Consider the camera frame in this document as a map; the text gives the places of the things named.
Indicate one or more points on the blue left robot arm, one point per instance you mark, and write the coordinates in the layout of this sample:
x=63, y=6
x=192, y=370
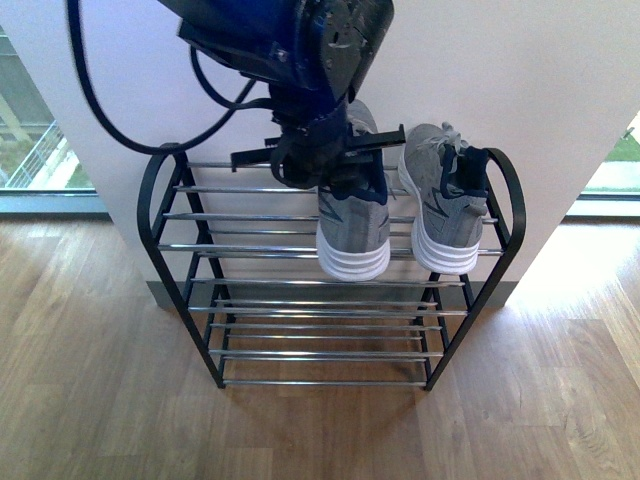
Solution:
x=314, y=56

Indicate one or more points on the grey knit sneaker sideways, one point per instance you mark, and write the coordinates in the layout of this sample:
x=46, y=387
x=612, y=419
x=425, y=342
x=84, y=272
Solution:
x=447, y=178

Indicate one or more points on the black metal shoe rack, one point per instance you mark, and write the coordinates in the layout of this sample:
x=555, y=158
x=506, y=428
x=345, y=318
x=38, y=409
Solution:
x=404, y=332

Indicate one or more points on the grey knit sneaker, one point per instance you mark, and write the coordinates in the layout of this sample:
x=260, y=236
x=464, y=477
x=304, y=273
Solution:
x=352, y=237

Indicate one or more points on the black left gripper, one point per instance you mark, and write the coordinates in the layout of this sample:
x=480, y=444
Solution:
x=317, y=154

